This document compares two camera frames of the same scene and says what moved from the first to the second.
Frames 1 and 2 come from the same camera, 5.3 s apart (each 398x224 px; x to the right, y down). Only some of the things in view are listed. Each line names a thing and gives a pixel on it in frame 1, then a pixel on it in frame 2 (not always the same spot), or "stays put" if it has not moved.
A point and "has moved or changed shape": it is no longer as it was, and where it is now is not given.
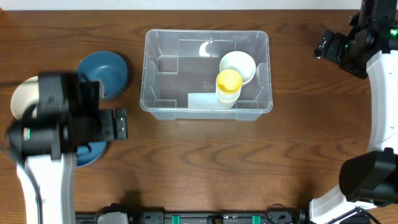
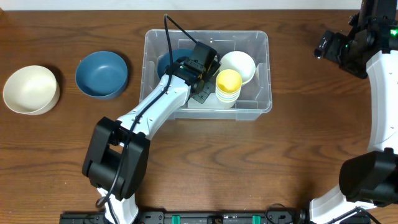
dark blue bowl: [107, 67] stays put
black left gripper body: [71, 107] -> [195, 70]
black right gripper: [335, 53] stays put
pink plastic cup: [229, 95] stays put
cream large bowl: [26, 95] has moved or changed shape
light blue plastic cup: [226, 98] stays put
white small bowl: [240, 61] stays put
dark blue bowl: [85, 157] has moved or changed shape
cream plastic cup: [227, 105] stays put
